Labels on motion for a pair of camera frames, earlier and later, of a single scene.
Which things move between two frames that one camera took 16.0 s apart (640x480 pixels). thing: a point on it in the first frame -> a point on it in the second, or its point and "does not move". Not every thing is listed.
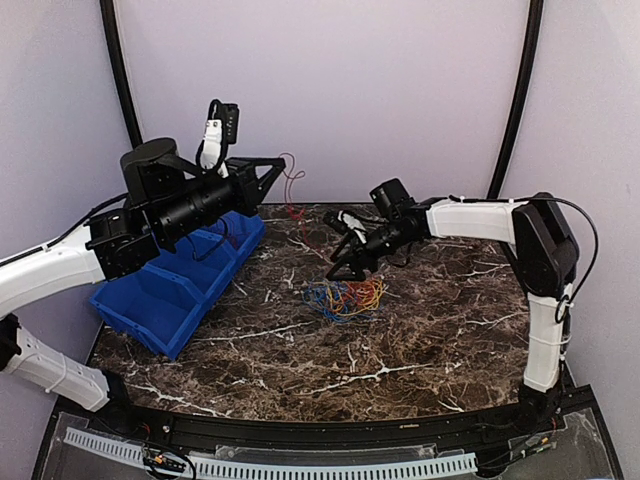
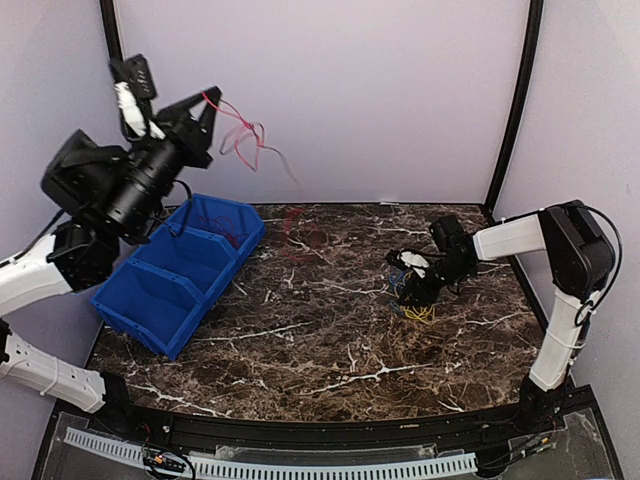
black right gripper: (357, 250) -> (425, 294)
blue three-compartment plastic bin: (165, 307) does not move
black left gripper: (252, 191) -> (195, 136)
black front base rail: (471, 432) does not move
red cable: (296, 213) -> (228, 227)
